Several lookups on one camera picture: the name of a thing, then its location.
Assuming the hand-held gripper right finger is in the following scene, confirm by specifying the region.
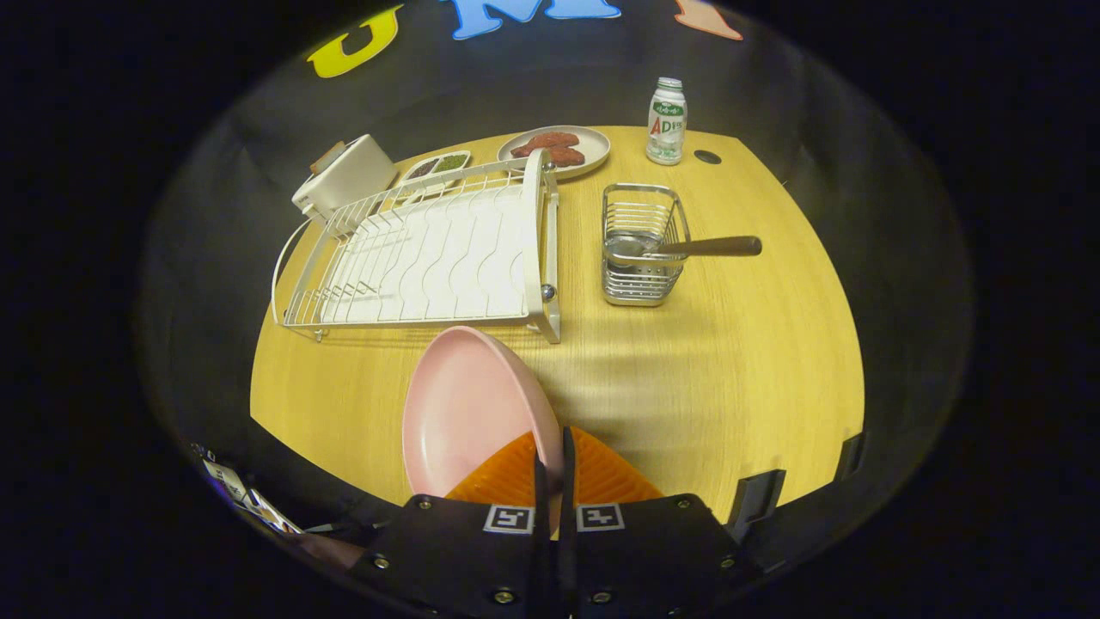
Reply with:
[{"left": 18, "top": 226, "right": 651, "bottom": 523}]
[{"left": 559, "top": 425, "right": 764, "bottom": 619}]

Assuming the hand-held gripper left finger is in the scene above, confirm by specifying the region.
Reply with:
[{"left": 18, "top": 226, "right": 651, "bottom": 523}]
[{"left": 348, "top": 430, "right": 553, "bottom": 619}]

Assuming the pink plate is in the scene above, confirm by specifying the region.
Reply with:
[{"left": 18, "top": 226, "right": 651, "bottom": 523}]
[{"left": 402, "top": 325, "right": 564, "bottom": 499}]

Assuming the metal wire basket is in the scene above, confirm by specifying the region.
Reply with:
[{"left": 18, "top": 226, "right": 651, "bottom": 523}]
[{"left": 601, "top": 183, "right": 691, "bottom": 308}]

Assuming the white wire dish rack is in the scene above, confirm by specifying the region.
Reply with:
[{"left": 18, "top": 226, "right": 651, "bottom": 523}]
[{"left": 272, "top": 148, "right": 562, "bottom": 345}]

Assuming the wooden handled metal spoon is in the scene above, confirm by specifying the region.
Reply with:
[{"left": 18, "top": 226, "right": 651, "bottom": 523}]
[{"left": 612, "top": 235, "right": 763, "bottom": 261}]

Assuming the white divided condiment dish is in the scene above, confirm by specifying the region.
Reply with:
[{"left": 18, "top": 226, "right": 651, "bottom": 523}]
[{"left": 397, "top": 150, "right": 473, "bottom": 203}]

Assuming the beige plate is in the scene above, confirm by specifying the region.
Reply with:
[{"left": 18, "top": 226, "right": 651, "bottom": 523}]
[{"left": 497, "top": 126, "right": 612, "bottom": 181}]

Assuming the white printed label strip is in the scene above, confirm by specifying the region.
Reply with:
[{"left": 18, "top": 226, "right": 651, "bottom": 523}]
[{"left": 202, "top": 456, "right": 303, "bottom": 536}]

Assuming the white toaster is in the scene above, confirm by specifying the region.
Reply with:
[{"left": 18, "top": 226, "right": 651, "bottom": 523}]
[{"left": 291, "top": 133, "right": 400, "bottom": 226}]

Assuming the white drink bottle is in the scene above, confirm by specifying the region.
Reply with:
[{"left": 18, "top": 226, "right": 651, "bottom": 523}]
[{"left": 645, "top": 77, "right": 688, "bottom": 166}]

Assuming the black backdrop cloth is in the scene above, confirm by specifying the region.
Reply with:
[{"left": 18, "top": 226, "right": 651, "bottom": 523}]
[{"left": 137, "top": 0, "right": 976, "bottom": 594}]

